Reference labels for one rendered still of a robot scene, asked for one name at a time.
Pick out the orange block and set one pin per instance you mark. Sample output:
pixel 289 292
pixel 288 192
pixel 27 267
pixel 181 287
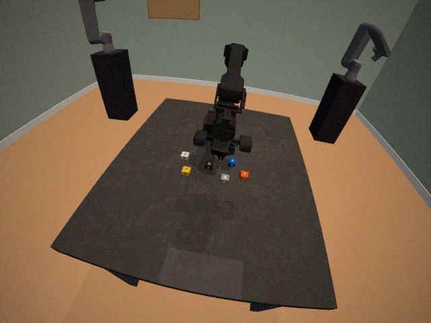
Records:
pixel 244 175

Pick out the yellow block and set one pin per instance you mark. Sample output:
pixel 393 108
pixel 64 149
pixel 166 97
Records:
pixel 186 171

